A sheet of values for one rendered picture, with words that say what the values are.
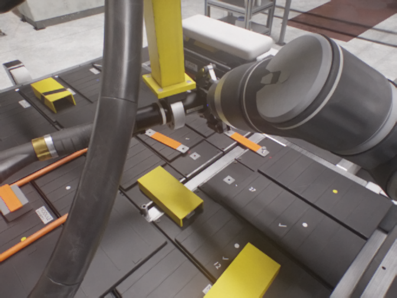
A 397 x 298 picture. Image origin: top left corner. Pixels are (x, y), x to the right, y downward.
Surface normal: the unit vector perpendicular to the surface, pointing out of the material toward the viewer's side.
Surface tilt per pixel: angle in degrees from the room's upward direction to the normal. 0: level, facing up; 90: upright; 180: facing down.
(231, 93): 73
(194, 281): 0
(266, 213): 0
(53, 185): 0
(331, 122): 93
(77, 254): 61
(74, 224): 45
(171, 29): 90
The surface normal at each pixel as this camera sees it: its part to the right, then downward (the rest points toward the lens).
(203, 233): -0.02, -0.74
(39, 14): 0.70, 0.48
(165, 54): 0.48, 0.58
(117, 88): 0.37, 0.02
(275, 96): -0.85, -0.32
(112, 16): -0.24, -0.07
